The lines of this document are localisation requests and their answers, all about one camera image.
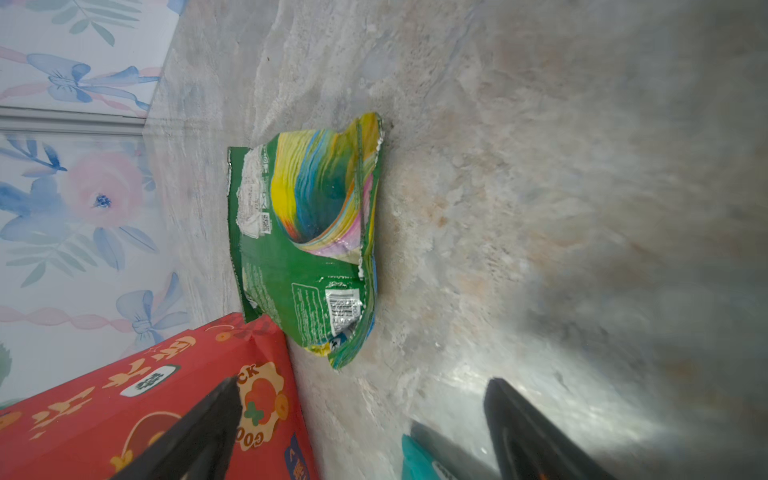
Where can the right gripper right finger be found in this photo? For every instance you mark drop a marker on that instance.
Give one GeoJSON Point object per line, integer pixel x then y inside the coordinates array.
{"type": "Point", "coordinates": [529, 446]}

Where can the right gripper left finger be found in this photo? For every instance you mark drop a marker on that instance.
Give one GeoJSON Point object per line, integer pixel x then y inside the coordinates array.
{"type": "Point", "coordinates": [199, 445]}

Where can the red paper gift bag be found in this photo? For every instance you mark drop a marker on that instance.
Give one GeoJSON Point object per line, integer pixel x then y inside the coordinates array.
{"type": "Point", "coordinates": [95, 426]}

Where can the small green snack bag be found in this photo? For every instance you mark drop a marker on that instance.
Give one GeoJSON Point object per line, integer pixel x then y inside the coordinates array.
{"type": "Point", "coordinates": [301, 228]}

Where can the teal Fox's candy bag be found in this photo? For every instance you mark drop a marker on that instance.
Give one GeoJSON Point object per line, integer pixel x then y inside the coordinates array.
{"type": "Point", "coordinates": [429, 455]}

